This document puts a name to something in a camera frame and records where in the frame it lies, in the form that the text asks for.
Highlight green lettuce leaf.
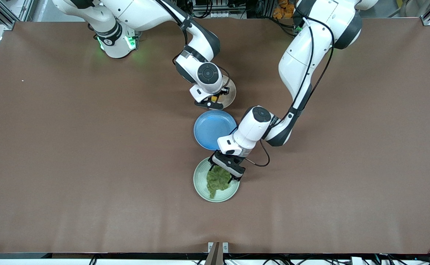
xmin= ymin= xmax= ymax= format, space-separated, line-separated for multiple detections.
xmin=206 ymin=165 xmax=232 ymax=199

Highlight beige round plate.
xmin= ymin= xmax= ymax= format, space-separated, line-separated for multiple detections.
xmin=215 ymin=78 xmax=237 ymax=110

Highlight pale green round plate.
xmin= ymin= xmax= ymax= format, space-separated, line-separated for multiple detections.
xmin=193 ymin=156 xmax=240 ymax=203

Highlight blue round plate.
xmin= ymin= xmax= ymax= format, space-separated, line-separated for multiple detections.
xmin=194 ymin=110 xmax=238 ymax=151

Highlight bag of orange items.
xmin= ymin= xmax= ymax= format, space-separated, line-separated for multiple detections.
xmin=273 ymin=0 xmax=297 ymax=20

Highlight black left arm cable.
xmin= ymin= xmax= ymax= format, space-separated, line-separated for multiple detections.
xmin=244 ymin=17 xmax=335 ymax=167

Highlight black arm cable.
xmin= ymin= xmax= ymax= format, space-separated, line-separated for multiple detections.
xmin=244 ymin=17 xmax=335 ymax=167
xmin=156 ymin=0 xmax=232 ymax=96

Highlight small metal table bracket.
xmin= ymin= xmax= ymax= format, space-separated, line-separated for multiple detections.
xmin=208 ymin=242 xmax=229 ymax=254

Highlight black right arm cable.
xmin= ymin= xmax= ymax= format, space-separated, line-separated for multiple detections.
xmin=156 ymin=0 xmax=232 ymax=96

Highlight grey camera stand post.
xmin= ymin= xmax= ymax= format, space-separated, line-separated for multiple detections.
xmin=204 ymin=242 xmax=223 ymax=265

